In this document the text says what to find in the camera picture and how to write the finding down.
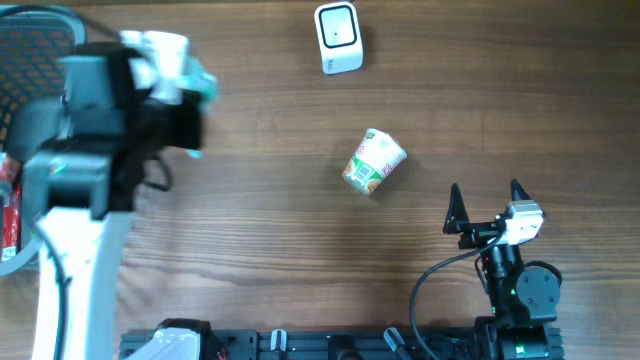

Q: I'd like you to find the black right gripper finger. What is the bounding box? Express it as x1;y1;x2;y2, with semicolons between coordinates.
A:
510;179;531;201
443;183;469;234

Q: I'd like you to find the teal snack packet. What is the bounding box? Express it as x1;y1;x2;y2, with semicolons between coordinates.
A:
119;30;219;119

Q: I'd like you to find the instant noodle cup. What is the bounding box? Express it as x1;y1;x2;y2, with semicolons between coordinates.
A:
342;128;407;195

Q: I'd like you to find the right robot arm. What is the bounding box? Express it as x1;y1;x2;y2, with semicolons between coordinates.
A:
443;180;565;360

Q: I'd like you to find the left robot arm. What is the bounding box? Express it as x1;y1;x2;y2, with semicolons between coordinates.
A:
2;34;216;359

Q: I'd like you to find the white barcode scanner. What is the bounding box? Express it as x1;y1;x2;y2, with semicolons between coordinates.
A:
314;1;364;75

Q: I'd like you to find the grey plastic basket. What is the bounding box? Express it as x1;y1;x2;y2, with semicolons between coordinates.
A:
1;5;87;277

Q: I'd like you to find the red packet in basket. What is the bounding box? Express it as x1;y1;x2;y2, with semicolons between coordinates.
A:
1;152;22;262

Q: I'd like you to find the black right camera cable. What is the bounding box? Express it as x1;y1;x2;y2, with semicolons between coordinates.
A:
409;229;506;360

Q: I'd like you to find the black mounting rail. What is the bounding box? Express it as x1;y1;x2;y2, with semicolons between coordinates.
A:
118;327;565;360

